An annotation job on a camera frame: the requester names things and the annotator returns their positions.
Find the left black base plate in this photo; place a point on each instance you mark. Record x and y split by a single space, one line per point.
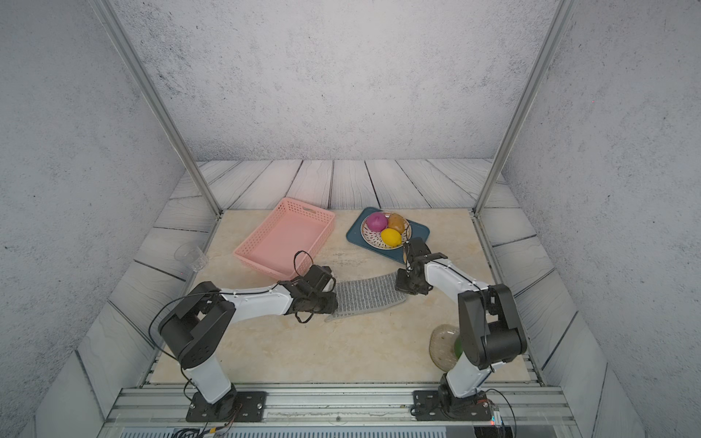
227 408

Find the yellow lemon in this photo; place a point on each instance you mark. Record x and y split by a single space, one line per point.
391 238

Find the left aluminium frame post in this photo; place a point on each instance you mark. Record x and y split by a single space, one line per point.
120 40

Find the aluminium front rail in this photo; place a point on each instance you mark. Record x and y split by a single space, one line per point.
516 407

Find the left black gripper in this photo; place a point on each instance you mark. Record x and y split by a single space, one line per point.
332 304

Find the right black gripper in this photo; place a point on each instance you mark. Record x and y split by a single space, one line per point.
400 285

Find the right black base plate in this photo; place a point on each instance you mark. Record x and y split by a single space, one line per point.
442 405

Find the white patterned bowl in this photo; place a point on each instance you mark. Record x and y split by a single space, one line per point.
374 239

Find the pink plastic basket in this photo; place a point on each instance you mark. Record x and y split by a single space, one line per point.
284 244

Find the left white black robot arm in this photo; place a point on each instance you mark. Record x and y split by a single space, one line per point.
193 326

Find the brown round fruit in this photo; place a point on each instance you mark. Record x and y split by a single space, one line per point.
397 223

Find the right aluminium frame post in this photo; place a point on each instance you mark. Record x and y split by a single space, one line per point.
537 74

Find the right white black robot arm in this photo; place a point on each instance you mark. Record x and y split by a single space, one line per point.
490 329

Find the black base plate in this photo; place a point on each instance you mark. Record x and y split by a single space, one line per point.
227 408
442 405

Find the grey striped dishcloth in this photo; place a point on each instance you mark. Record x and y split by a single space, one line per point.
365 296

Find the green lime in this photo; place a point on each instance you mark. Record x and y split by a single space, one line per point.
458 348

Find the aluminium frame post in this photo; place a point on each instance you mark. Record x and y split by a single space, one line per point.
120 40
537 74

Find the purple onion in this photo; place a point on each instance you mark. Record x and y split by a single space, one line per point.
376 222

